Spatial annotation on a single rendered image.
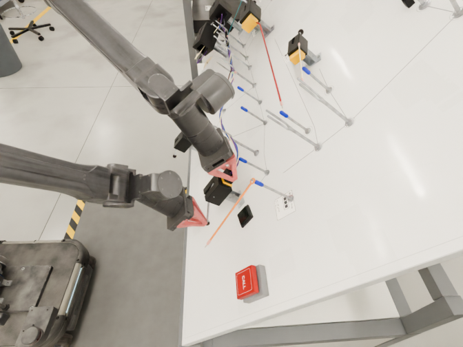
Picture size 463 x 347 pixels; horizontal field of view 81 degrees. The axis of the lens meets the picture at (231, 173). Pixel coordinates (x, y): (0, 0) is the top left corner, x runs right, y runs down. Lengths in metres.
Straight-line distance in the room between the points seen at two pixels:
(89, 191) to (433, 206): 0.52
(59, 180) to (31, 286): 1.27
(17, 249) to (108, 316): 0.61
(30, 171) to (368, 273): 0.50
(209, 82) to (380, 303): 0.76
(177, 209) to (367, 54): 0.51
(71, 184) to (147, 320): 1.30
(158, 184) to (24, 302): 1.28
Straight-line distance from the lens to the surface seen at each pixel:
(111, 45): 0.63
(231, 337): 0.84
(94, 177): 0.54
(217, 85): 0.53
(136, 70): 0.57
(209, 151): 0.54
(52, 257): 1.79
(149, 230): 1.94
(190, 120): 0.51
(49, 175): 0.50
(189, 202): 0.66
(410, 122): 0.49
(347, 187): 0.49
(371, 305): 0.95
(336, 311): 0.90
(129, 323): 1.75
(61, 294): 1.67
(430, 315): 0.86
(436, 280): 0.82
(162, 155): 2.35
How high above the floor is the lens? 1.63
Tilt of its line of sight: 49 degrees down
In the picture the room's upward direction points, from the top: straight up
